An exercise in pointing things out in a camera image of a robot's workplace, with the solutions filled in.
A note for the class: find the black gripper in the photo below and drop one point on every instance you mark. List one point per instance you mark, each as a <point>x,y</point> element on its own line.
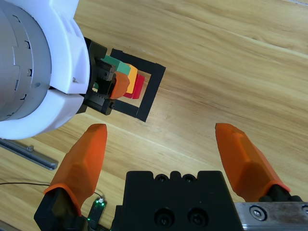
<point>98,60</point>

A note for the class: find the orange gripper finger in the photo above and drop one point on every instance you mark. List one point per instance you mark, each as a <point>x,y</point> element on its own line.
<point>247,166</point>
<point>79,168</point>

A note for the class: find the yellow cube block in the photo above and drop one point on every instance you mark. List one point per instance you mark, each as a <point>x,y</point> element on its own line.
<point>133,77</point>

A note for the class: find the green cube block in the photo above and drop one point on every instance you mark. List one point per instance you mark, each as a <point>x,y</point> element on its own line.
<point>120,67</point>

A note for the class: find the red cube block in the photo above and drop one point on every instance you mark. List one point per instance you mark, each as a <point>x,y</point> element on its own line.
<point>138,86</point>

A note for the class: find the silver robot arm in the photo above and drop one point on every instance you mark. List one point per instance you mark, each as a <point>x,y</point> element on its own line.
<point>19,60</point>

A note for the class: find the black tape square outline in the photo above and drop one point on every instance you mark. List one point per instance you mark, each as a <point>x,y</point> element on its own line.
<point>151,91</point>

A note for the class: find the small black circuit board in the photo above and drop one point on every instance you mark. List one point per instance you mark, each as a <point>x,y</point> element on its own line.
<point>96,211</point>

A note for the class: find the grey metal rail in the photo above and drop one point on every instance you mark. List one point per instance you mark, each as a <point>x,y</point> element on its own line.
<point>36,158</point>

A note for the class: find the white wrist mount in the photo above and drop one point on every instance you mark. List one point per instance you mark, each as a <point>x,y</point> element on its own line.
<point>67,60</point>

